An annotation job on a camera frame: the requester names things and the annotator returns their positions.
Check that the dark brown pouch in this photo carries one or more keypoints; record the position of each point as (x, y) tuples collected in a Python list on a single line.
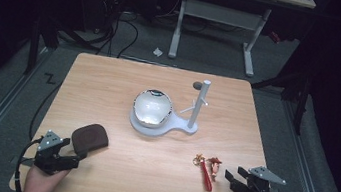
[(90, 138)]

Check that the person's left hand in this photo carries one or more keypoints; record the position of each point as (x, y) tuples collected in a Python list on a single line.
[(42, 182)]

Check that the crumpled white paper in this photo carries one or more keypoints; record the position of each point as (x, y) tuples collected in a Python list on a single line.
[(157, 52)]

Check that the shiny silver bowl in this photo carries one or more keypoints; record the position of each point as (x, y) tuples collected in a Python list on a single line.
[(152, 108)]

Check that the small dark round disc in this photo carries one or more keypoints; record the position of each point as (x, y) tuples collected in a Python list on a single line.
[(197, 85)]

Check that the black metal stand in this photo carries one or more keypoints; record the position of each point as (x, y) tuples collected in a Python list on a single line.
[(302, 101), (33, 46)]

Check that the white hook stand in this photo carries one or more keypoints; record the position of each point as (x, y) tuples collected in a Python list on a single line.
[(198, 106)]

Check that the white frame desk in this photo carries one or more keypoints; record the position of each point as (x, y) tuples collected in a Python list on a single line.
[(220, 13)]

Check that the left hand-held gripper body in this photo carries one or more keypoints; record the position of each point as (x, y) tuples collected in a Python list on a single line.
[(48, 159)]

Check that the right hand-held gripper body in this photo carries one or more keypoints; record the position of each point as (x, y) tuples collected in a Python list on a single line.
[(256, 189)]

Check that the small red object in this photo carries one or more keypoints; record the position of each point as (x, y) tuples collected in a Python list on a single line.
[(275, 37)]

